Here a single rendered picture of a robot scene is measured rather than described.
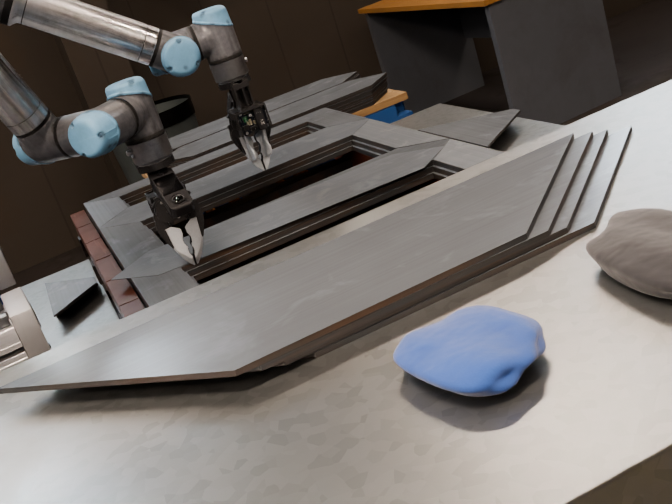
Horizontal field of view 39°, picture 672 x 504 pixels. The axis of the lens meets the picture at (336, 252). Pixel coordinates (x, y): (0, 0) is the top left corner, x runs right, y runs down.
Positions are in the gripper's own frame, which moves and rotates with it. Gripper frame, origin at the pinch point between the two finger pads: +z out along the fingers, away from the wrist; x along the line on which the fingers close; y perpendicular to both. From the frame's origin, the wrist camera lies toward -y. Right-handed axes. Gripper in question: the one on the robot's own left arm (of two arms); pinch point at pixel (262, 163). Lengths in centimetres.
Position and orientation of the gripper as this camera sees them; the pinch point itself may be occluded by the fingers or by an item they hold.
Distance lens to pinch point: 210.7
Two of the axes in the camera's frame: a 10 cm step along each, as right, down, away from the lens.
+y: 3.4, 2.3, -9.1
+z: 3.1, 8.9, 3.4
